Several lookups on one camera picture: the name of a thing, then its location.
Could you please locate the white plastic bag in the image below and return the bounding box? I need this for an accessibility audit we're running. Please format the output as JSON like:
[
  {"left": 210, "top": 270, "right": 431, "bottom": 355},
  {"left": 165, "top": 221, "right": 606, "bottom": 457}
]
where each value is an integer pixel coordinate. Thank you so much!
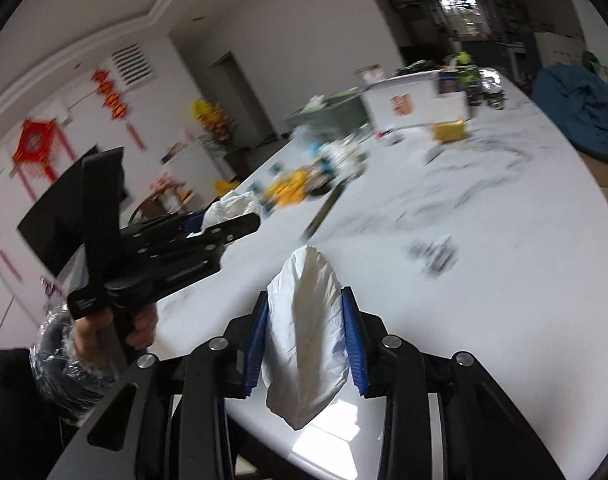
[{"left": 261, "top": 245, "right": 349, "bottom": 430}]

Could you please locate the person left hand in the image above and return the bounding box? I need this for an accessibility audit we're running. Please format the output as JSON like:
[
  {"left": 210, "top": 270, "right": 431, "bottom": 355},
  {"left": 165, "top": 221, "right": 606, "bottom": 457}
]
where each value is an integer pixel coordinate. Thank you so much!
[{"left": 72, "top": 304, "right": 159, "bottom": 370}]

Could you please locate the wooden chair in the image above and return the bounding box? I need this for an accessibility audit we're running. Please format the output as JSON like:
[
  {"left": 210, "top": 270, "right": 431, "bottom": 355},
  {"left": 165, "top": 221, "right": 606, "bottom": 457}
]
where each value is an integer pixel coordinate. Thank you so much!
[{"left": 128, "top": 177, "right": 194, "bottom": 226}]

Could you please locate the black television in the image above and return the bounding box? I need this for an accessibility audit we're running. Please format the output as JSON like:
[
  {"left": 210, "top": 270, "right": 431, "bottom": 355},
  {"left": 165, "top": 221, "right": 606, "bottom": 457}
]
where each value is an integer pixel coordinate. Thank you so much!
[{"left": 17, "top": 146, "right": 98, "bottom": 278}]

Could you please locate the white crumpled tissue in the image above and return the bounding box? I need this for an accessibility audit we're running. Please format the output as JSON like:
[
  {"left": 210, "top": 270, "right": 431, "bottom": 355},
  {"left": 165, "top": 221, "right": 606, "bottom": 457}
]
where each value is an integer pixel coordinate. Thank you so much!
[{"left": 202, "top": 191, "right": 261, "bottom": 231}]

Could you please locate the red chinese knot decoration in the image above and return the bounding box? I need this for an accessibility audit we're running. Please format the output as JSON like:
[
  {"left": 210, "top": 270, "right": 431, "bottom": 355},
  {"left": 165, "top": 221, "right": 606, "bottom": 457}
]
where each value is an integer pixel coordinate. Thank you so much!
[{"left": 91, "top": 68, "right": 147, "bottom": 152}]

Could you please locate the yellow flower plant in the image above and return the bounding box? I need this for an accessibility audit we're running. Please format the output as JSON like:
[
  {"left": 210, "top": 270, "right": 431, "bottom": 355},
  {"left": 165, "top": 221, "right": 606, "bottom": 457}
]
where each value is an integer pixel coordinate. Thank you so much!
[{"left": 191, "top": 99, "right": 239, "bottom": 154}]

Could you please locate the yellow toy car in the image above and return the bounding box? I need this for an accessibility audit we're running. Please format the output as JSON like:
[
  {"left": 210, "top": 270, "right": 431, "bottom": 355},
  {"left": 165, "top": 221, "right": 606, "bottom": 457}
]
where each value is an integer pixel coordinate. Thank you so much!
[{"left": 264, "top": 168, "right": 308, "bottom": 207}]

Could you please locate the green tissue box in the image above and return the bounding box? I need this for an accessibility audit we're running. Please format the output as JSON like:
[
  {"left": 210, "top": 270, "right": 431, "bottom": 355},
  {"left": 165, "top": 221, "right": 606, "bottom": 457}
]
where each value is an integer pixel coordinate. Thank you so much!
[{"left": 285, "top": 89, "right": 369, "bottom": 143}]

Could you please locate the small yellow box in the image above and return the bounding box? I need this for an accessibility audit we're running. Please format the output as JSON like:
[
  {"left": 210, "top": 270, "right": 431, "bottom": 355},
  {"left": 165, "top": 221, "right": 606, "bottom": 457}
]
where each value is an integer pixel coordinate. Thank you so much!
[{"left": 430, "top": 119, "right": 468, "bottom": 143}]

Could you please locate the white box with bunny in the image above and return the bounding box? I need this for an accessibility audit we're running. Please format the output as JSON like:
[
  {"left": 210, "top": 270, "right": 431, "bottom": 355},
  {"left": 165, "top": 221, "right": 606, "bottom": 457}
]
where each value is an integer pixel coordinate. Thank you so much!
[{"left": 361, "top": 70, "right": 471, "bottom": 130}]

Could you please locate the green frog toy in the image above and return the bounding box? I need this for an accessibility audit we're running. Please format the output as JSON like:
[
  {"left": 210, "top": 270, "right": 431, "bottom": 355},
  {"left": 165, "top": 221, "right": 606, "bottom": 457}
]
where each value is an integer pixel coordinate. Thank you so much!
[{"left": 448, "top": 50, "right": 484, "bottom": 106}]

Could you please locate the blue bean bag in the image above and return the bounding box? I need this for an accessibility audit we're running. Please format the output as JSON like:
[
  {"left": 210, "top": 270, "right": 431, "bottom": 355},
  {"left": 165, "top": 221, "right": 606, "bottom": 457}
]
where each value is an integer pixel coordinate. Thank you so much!
[{"left": 531, "top": 63, "right": 608, "bottom": 164}]

